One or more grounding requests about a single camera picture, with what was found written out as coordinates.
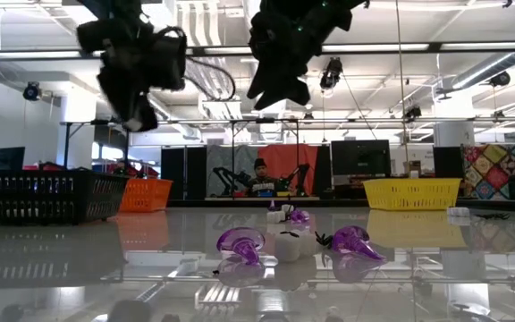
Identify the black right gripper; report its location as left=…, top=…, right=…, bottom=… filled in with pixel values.
left=246, top=11, right=352, bottom=111

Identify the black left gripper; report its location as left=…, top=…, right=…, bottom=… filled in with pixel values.
left=77, top=20, right=159, bottom=131

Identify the orange curtain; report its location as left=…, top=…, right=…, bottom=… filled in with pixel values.
left=257, top=143, right=320, bottom=194

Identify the black partition panel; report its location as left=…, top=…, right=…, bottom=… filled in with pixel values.
left=185, top=145, right=208, bottom=200
left=160, top=145, right=187, bottom=200

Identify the grey curtain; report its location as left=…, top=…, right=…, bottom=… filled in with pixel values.
left=206, top=143, right=259, bottom=197

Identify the seated person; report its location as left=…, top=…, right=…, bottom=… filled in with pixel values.
left=246, top=157, right=279, bottom=197

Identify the orange plastic basket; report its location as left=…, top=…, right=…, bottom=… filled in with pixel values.
left=120, top=177, right=173, bottom=212

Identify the large black monitor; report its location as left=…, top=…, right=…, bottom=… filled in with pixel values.
left=331, top=138, right=392, bottom=176

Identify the red plastic bin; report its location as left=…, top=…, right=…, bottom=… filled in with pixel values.
left=21, top=163, right=65, bottom=171

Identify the black plastic basket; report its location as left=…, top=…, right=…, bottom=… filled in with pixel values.
left=0, top=168, right=130, bottom=225

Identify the small black monitor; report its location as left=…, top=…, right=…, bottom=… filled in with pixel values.
left=0, top=145, right=26, bottom=170

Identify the yellow plastic basket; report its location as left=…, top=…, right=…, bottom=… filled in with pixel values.
left=362, top=176, right=463, bottom=210

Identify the black square panel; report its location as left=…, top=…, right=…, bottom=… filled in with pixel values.
left=433, top=145, right=464, bottom=178

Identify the colourful patchwork quilt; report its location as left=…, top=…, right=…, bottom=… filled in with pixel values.
left=461, top=141, right=515, bottom=200

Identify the black left wrist camera cable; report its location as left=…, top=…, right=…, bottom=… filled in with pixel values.
left=184, top=56, right=237, bottom=102

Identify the black aluminium table frame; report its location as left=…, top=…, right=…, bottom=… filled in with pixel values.
left=163, top=196, right=515, bottom=212

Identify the black overhead frame bar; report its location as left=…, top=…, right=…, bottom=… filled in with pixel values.
left=0, top=40, right=515, bottom=62

